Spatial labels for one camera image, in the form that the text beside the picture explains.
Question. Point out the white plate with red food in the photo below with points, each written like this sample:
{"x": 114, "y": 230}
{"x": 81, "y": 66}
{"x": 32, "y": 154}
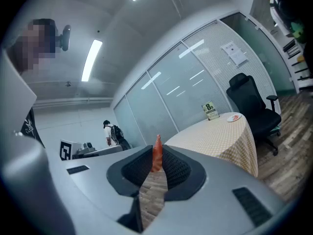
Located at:
{"x": 230, "y": 119}

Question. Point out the yellow checked tablecloth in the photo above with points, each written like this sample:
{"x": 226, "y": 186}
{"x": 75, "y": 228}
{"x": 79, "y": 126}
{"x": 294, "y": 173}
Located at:
{"x": 220, "y": 141}

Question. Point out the green and black backpack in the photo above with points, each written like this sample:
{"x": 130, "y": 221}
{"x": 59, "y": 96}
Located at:
{"x": 297, "y": 32}

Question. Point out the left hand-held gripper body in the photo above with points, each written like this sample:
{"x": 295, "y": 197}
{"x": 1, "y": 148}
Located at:
{"x": 80, "y": 152}

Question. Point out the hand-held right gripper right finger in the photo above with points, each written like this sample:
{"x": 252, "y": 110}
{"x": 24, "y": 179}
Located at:
{"x": 207, "y": 192}

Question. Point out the person's head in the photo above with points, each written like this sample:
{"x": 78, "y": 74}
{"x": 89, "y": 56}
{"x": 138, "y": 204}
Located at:
{"x": 31, "y": 45}

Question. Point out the storage shelf rack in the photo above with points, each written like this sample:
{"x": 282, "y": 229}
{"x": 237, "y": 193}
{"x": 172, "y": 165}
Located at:
{"x": 297, "y": 62}

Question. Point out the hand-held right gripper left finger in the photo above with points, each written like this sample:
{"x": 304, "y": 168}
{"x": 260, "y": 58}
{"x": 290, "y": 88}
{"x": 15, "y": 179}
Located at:
{"x": 97, "y": 180}

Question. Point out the black head-mounted camera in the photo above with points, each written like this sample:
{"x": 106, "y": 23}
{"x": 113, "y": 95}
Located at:
{"x": 65, "y": 37}

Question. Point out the black star print t-shirt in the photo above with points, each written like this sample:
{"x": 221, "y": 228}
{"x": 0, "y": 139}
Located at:
{"x": 29, "y": 128}

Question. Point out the white paper notice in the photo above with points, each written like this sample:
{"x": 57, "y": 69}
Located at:
{"x": 234, "y": 53}

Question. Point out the black office chair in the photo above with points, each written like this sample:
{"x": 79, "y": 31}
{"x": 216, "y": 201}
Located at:
{"x": 254, "y": 111}

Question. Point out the black round backpack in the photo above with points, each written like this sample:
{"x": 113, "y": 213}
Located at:
{"x": 116, "y": 132}

